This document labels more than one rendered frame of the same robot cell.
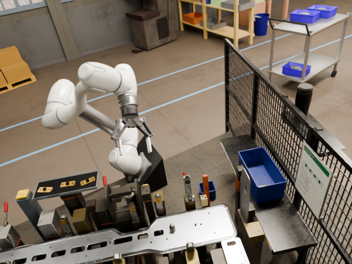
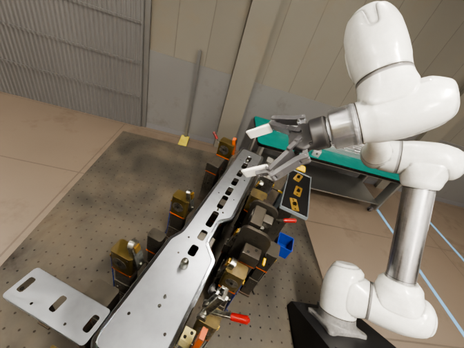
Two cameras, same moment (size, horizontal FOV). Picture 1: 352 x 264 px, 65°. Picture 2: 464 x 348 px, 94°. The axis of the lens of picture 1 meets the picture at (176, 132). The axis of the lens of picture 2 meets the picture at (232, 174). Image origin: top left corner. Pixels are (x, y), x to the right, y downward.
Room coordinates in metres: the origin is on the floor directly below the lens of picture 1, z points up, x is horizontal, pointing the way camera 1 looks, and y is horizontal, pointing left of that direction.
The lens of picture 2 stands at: (1.05, -0.32, 1.82)
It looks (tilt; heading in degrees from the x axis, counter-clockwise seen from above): 36 degrees down; 102
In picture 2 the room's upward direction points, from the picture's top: 20 degrees clockwise
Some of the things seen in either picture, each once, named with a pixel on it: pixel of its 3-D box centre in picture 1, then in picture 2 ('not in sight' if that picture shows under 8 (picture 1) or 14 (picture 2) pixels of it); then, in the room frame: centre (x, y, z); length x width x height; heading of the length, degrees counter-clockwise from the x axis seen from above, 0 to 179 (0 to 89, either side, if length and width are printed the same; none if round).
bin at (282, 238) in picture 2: not in sight; (282, 245); (1.30, 0.67, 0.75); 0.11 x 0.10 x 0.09; 94
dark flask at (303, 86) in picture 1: (303, 101); not in sight; (1.17, -0.66, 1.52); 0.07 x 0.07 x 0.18
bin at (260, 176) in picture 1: (260, 173); not in sight; (1.13, -0.45, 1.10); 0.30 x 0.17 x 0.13; 5
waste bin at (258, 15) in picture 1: (260, 24); not in sight; (6.72, -2.37, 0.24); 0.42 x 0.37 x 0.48; 112
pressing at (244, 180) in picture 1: (244, 196); not in sight; (0.92, -0.30, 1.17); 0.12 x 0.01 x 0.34; 4
